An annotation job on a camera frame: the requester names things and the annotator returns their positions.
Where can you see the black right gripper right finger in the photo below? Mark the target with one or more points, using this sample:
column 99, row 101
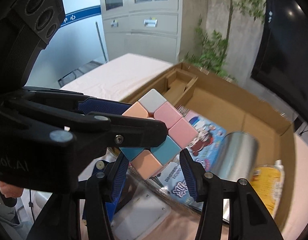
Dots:
column 249, row 217

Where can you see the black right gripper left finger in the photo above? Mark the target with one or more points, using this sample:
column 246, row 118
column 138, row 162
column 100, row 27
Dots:
column 59, row 218

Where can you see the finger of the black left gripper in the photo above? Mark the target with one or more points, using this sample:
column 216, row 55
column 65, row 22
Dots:
column 102, row 106
column 126, row 131

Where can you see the pastel puzzle cube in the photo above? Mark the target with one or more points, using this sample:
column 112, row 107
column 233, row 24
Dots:
column 150, row 161

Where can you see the left human hand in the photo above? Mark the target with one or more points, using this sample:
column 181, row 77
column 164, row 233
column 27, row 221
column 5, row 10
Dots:
column 10, row 191

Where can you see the yellow label jar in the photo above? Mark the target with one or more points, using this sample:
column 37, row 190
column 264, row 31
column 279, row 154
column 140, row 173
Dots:
column 268, row 181

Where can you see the silver metal can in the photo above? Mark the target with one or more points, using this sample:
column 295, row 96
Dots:
column 236, row 157

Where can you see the white flat box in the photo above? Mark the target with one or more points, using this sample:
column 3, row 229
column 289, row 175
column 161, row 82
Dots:
column 140, row 216

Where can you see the grey filing cabinet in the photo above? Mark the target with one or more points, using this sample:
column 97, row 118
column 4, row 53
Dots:
column 149, row 28

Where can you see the brown cardboard box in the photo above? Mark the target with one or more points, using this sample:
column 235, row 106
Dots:
column 234, row 109

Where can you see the green leafy vine plant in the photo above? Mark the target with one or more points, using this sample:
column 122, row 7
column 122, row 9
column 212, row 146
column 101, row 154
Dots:
column 227, row 36

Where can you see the black television screen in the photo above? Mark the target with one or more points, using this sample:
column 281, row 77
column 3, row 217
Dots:
column 282, row 60

